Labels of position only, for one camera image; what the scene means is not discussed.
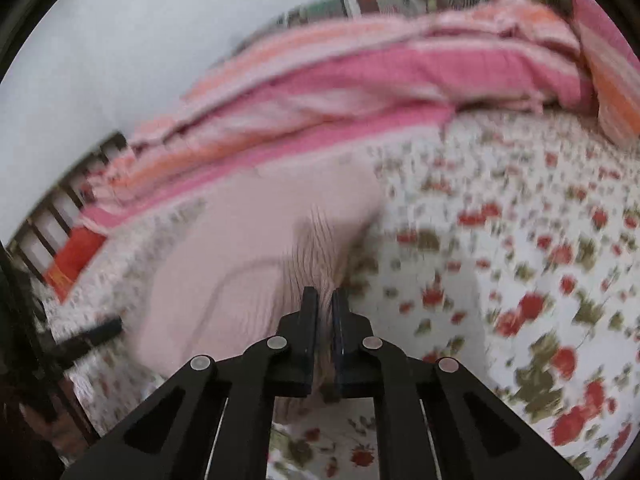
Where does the pink knit sweater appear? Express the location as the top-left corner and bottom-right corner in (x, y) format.
(135, 152), (386, 428)

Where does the pink orange striped quilt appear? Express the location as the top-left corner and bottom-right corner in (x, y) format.
(80, 0), (640, 236)

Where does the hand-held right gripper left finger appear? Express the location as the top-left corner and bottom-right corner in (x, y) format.
(60, 286), (320, 480)

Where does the floral bedsheet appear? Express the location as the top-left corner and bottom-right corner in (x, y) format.
(42, 110), (640, 480)

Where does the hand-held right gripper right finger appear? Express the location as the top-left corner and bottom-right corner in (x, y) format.
(331, 287), (586, 480)

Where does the person's left hand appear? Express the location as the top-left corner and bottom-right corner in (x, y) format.
(20, 400), (98, 458)

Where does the red pillow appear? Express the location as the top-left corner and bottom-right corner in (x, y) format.
(42, 227), (108, 303)

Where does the dark wooden slatted headboard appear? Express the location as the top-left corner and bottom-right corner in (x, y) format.
(7, 130), (128, 281)

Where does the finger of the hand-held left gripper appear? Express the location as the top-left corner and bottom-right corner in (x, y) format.
(55, 316), (123, 361)

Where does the patterned green brown pillow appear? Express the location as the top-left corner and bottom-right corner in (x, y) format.
(230, 0), (576, 56)

